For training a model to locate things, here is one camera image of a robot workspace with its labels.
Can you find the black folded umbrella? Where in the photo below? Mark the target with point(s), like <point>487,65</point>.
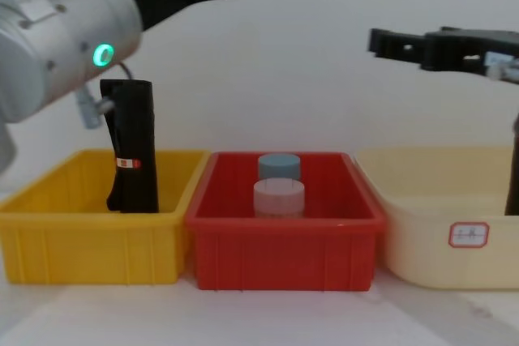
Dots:
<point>135,139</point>

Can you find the blue round jar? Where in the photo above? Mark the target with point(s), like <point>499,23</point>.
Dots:
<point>280,165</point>

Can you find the yellow plastic bin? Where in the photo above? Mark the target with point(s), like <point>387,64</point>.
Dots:
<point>93,249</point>

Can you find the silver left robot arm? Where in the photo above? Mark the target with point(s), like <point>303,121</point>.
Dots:
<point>61,38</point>

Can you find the white paper label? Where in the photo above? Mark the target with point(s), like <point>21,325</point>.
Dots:
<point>469,235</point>

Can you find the cream plastic bin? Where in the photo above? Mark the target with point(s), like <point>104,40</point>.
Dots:
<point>430,257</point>

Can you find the red plastic bin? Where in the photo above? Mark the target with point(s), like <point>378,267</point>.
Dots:
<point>284,253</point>

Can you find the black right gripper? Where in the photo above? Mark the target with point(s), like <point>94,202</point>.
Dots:
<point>458,50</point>

